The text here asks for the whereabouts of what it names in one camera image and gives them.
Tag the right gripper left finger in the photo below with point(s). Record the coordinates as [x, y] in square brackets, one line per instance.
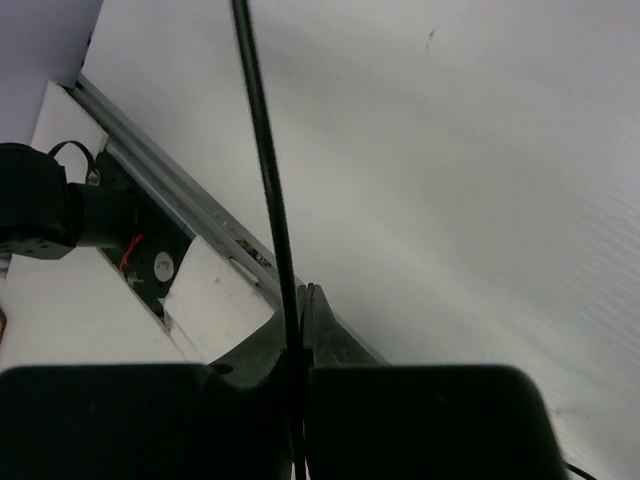
[254, 403]

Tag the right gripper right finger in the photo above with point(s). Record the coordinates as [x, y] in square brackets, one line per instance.
[327, 342]

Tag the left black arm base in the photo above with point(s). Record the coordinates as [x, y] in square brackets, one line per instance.
[45, 216]

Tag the aluminium rail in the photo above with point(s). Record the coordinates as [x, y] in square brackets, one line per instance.
[227, 284]

